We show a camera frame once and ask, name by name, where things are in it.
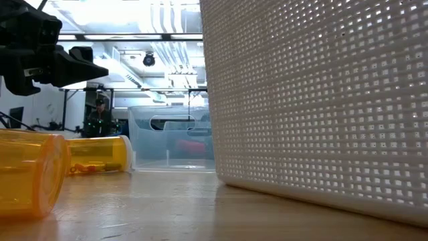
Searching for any red bandage roll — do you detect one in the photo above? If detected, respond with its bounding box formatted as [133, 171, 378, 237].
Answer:
[175, 139, 207, 157]

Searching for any person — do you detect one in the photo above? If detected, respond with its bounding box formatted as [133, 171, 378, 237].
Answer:
[83, 98, 113, 139]

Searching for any black metal rig frame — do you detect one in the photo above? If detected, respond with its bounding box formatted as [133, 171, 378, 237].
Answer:
[57, 32, 204, 42]

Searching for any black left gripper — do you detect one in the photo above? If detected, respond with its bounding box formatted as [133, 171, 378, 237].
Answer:
[0, 0, 110, 97]

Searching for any orange pill bottle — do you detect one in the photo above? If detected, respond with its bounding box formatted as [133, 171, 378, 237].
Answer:
[0, 128, 68, 219]
[65, 135, 134, 177]

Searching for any black monitor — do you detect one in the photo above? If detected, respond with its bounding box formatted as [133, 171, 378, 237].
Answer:
[9, 106, 25, 130]

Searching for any clear plastic bin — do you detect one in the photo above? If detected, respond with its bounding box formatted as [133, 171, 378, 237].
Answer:
[128, 105, 217, 172]

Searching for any white perforated plastic basket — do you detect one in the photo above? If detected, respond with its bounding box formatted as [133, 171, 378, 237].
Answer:
[199, 0, 428, 228]

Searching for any black overhead camera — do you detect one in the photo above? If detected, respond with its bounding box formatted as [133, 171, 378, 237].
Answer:
[142, 52, 156, 68]

